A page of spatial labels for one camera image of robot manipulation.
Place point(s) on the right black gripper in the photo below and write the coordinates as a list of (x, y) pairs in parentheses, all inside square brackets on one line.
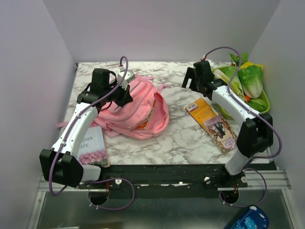
[(190, 74)]

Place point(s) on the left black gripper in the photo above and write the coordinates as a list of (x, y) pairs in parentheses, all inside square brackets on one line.
[(126, 97)]

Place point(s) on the pink student backpack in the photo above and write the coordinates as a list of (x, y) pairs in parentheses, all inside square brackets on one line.
[(116, 120)]

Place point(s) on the orange Treehouse book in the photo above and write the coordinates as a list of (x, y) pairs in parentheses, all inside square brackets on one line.
[(144, 124)]

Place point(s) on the brown illustrated notebook packet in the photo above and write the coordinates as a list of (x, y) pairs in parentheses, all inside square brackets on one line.
[(221, 132)]

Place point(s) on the orange card packet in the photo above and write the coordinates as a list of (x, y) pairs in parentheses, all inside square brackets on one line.
[(202, 112)]

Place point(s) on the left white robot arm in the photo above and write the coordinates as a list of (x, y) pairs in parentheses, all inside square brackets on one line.
[(60, 164)]

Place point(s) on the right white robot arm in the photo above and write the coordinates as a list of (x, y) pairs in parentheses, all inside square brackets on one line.
[(255, 134)]

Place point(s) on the green lettuce head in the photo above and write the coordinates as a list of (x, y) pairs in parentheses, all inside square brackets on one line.
[(251, 78)]

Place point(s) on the Designer Fate flower book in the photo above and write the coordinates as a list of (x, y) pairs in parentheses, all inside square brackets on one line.
[(92, 149)]

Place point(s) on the green vegetable tray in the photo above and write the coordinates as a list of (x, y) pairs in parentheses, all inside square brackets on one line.
[(258, 104)]

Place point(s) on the blue dinosaur pencil case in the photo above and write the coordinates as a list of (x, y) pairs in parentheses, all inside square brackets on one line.
[(252, 217)]

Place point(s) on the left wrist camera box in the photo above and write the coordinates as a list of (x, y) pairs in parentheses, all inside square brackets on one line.
[(130, 76)]

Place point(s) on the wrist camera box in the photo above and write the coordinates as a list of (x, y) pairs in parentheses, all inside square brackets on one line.
[(204, 58), (130, 76)]

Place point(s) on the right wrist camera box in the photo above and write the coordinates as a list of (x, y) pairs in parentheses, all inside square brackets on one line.
[(204, 58)]

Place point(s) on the black mounting rail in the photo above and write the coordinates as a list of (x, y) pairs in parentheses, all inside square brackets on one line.
[(169, 181)]

